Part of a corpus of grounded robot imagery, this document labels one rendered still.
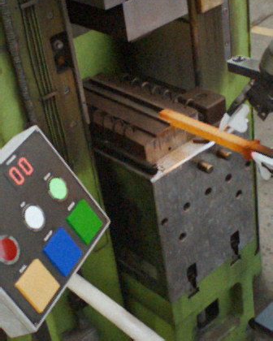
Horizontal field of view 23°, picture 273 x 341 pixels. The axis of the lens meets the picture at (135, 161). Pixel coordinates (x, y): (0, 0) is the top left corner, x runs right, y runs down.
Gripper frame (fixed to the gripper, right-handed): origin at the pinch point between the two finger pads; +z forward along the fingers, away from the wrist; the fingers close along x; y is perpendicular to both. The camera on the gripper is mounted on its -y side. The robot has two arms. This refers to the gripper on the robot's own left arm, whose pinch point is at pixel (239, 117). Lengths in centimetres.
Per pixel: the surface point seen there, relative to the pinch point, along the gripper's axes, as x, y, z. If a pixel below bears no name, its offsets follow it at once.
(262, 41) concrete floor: 221, -102, 182
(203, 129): -1.0, -6.5, 11.6
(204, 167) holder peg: -0.1, -1.9, 24.2
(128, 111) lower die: -4.0, -28.5, 26.1
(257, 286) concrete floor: 41, 23, 111
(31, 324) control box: -68, 11, 6
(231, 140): -1.2, 1.6, 7.0
